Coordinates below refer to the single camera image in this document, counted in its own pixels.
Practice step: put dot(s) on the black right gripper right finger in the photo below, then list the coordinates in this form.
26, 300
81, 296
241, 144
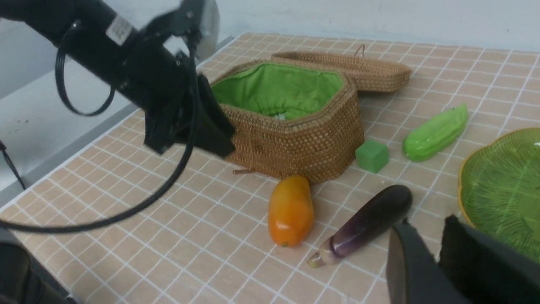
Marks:
483, 270

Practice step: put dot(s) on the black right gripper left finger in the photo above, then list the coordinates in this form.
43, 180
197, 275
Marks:
412, 274

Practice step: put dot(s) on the green glass leaf plate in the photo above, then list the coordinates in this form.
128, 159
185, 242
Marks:
499, 191

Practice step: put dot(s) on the green bitter gourd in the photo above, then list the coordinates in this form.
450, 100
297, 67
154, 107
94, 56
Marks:
436, 134

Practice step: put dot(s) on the purple eggplant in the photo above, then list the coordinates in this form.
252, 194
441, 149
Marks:
374, 218

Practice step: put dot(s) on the orange yellow mango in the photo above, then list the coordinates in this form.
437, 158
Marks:
290, 214

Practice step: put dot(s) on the checkered beige tablecloth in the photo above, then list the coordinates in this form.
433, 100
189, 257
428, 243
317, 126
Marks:
206, 241

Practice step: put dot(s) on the woven wicker basket green lining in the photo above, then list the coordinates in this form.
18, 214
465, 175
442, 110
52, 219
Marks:
291, 118

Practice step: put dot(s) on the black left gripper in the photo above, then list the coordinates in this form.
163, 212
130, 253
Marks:
159, 65

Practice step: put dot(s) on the woven wicker basket lid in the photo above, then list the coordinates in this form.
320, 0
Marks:
368, 74

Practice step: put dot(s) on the green foam cube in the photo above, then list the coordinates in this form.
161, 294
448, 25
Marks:
372, 156

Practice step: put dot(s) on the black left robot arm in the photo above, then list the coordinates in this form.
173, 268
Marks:
81, 29

